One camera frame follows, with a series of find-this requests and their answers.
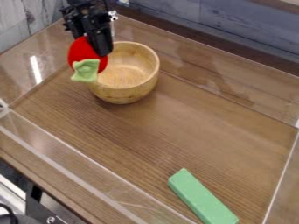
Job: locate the black device with cable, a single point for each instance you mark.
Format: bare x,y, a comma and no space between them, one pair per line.
36,214

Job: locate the black table leg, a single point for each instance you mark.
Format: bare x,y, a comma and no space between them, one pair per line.
36,193

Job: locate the light wooden bowl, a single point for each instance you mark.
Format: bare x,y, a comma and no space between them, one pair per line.
131,74

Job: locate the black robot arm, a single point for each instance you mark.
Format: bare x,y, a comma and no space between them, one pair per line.
89,19

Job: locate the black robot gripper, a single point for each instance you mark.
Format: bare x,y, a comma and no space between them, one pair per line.
90,17

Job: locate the red plush strawberry toy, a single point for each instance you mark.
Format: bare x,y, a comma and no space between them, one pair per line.
86,63

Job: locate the green rectangular block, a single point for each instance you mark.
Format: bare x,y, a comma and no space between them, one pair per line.
199,199

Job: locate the clear acrylic front wall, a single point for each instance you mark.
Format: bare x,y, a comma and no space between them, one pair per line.
89,188

